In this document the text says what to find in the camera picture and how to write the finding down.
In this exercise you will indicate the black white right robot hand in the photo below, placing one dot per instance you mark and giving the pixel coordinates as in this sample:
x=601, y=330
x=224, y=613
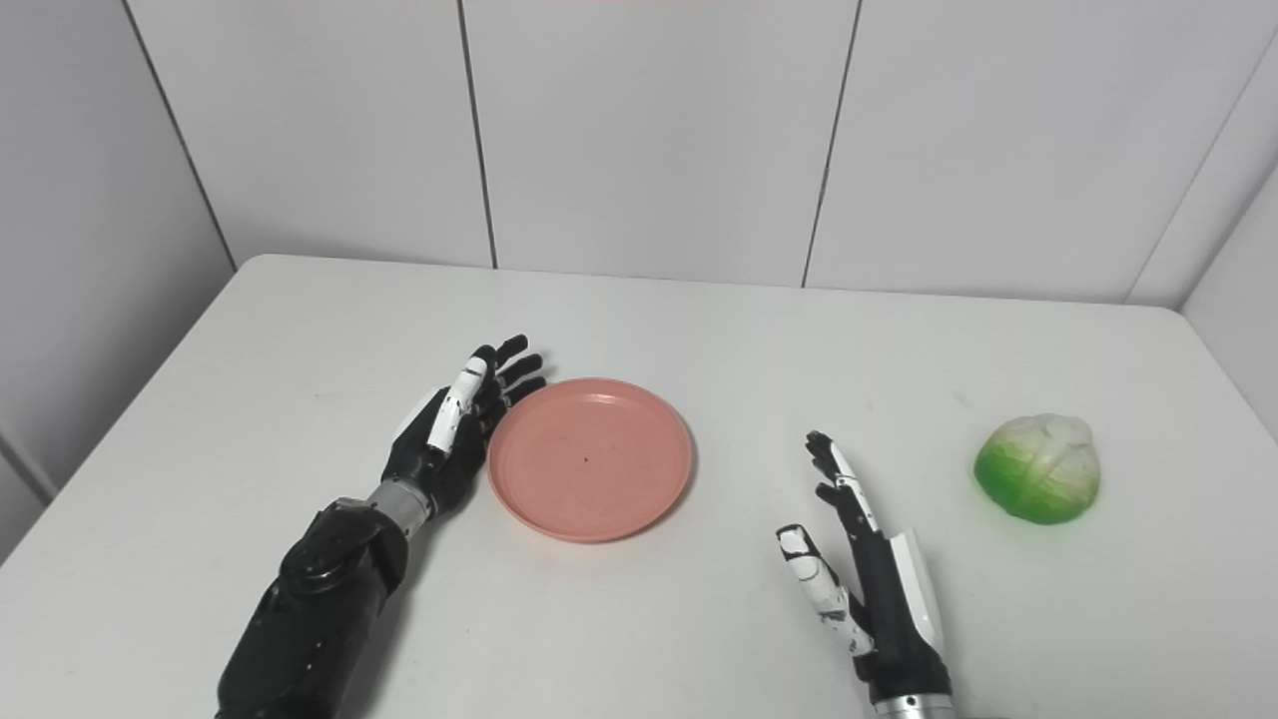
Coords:
x=894, y=619

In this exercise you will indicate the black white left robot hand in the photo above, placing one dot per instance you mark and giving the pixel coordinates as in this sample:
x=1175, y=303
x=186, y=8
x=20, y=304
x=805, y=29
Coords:
x=454, y=469

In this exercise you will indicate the pink round plate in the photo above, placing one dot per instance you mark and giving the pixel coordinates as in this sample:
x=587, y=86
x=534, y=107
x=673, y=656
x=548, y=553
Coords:
x=589, y=459

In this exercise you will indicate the green white toy cabbage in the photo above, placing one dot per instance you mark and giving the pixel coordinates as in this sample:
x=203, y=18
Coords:
x=1038, y=469

